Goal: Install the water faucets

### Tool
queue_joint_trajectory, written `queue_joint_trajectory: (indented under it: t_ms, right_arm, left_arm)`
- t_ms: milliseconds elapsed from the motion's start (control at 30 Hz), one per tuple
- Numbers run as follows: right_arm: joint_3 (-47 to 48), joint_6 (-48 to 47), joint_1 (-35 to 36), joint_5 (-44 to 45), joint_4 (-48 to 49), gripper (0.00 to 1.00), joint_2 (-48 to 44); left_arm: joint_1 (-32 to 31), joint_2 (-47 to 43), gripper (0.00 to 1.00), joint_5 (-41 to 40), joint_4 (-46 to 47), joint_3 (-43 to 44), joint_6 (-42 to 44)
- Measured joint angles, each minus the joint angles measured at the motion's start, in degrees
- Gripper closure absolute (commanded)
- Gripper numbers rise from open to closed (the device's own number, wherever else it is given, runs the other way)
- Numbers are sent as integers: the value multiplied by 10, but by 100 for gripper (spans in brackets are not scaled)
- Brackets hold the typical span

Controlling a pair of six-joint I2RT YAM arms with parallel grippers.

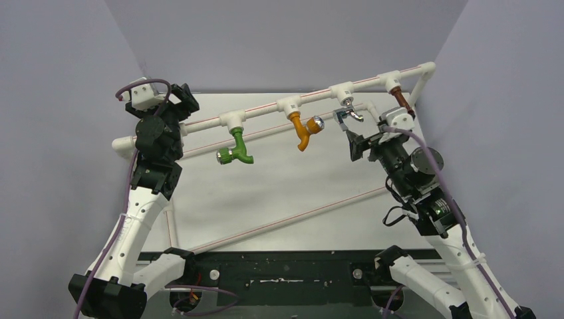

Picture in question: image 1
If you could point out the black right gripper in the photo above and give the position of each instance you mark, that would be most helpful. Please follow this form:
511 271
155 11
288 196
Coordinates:
365 146

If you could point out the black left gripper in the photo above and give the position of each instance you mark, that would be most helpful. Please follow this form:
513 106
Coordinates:
189 105

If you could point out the chrome metal faucet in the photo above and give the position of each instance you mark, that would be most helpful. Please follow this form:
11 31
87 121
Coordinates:
346 111

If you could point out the white pvc pipe frame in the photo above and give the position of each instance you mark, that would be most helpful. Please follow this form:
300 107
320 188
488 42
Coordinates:
288 200

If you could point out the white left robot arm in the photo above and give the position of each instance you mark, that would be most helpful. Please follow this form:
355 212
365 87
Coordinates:
112 287

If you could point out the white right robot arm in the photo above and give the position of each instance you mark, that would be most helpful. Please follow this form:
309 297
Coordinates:
411 180

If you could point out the orange plastic faucet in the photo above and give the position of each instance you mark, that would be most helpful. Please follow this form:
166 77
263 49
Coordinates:
304 131

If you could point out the brown plastic faucet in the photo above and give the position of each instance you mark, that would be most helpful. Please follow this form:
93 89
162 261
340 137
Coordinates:
402 102

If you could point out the green plastic faucet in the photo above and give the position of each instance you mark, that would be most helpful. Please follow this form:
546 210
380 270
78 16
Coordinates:
238 152

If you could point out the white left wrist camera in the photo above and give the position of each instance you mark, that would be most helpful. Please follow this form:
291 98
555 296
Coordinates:
142 94

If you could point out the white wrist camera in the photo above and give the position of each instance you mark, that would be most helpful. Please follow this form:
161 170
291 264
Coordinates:
395 118
142 94

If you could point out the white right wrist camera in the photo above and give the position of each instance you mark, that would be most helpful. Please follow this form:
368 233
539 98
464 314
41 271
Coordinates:
395 118

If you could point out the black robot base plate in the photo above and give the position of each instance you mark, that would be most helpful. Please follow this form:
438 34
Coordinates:
289 278

